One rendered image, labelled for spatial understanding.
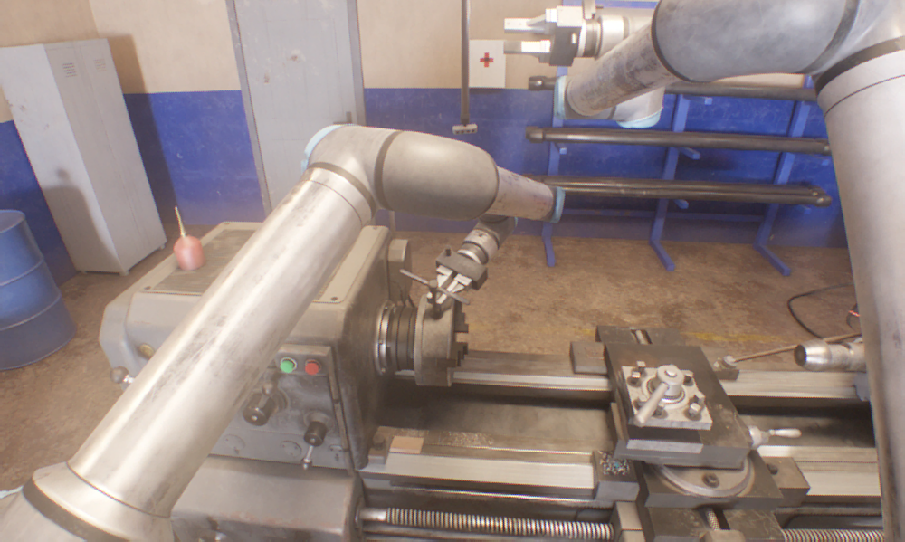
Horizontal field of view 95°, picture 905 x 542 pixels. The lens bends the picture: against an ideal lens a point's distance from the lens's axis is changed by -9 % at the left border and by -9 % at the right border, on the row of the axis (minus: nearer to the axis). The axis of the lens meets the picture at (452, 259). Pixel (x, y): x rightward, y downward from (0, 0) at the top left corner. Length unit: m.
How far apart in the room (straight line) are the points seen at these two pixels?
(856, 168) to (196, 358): 0.66
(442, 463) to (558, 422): 0.46
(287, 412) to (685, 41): 1.06
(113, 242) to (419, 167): 4.03
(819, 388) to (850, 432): 0.18
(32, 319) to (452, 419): 2.93
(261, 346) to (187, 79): 4.42
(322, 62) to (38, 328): 2.82
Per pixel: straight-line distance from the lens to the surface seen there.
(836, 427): 1.98
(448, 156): 0.62
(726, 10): 0.52
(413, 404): 1.64
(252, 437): 1.34
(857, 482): 1.65
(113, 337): 1.34
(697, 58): 0.54
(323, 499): 1.33
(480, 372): 1.55
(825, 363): 1.54
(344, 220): 0.61
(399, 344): 1.22
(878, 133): 0.52
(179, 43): 4.88
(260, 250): 0.58
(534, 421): 1.58
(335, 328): 1.01
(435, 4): 4.03
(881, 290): 0.50
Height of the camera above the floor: 1.89
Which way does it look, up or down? 29 degrees down
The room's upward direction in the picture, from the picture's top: straight up
